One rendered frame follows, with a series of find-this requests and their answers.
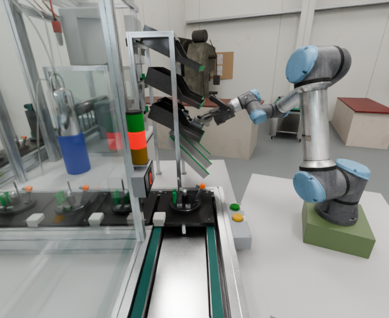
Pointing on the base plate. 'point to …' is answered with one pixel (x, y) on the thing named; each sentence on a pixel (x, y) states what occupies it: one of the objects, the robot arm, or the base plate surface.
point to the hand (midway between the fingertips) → (197, 119)
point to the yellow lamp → (139, 156)
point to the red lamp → (137, 140)
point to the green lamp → (135, 123)
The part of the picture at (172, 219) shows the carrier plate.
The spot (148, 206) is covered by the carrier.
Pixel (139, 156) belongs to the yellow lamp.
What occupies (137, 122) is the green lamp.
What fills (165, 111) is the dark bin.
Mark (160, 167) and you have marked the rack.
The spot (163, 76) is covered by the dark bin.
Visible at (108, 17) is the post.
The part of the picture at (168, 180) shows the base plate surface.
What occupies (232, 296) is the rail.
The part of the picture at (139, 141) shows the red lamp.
